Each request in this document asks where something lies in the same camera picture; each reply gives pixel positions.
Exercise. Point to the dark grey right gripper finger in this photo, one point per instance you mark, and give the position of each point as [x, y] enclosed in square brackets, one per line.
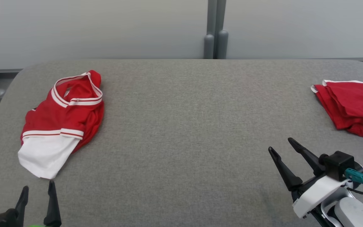
[307, 154]
[285, 170]

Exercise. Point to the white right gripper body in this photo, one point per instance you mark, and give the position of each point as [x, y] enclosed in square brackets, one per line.
[318, 192]

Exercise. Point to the red white jersey shirt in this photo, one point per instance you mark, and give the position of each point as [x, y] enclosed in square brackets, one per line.
[61, 119]

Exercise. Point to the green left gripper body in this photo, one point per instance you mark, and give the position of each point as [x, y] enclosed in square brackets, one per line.
[36, 225]

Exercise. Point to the grey rounded partition post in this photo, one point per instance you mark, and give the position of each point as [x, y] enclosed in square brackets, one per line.
[222, 45]
[209, 47]

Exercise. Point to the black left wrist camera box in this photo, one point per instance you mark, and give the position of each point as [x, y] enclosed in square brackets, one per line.
[0, 219]

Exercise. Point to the red shorts with white trim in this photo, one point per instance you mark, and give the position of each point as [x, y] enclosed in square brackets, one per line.
[354, 107]

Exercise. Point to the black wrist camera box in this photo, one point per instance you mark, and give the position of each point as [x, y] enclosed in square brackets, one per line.
[0, 219]
[337, 164]

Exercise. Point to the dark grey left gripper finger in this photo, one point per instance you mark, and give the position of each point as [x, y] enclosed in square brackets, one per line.
[52, 208]
[22, 203]

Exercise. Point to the grey fabric sofa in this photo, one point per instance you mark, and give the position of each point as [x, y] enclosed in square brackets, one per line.
[184, 126]

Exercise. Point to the grey upright partition frame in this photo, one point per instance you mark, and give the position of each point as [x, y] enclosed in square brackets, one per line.
[211, 15]

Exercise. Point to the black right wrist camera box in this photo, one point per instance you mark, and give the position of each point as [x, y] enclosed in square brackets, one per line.
[337, 164]

